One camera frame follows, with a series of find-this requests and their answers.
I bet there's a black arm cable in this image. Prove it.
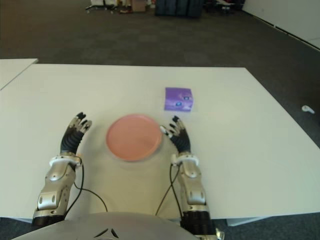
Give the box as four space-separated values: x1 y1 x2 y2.
65 161 109 218
155 162 183 221

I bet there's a purple tissue paper pack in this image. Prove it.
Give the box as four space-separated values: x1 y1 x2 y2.
164 86 194 112

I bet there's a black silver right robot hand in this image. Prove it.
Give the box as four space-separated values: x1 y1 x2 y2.
159 115 192 155

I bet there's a white office desk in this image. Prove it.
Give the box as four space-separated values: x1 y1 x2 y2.
204 0 241 16

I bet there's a white neighbouring table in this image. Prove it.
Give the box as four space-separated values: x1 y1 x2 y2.
0 58 39 91

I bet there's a pink round plate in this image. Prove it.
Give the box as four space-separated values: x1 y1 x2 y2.
106 113 163 163

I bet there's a white wheeled trolley frame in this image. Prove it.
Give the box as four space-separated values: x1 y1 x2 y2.
84 0 118 12

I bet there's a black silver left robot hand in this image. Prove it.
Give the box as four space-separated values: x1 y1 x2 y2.
59 112 93 154

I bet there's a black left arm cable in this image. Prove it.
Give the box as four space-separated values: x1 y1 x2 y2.
65 161 109 218

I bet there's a dark blue cabinet row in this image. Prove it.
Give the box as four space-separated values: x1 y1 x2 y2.
154 0 202 19

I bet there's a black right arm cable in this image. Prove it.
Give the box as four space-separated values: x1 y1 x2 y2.
155 162 183 221

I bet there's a brown cardboard box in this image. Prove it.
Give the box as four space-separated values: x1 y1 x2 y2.
131 0 146 12

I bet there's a silver robot torso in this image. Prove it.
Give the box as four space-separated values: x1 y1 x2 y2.
22 211 198 240

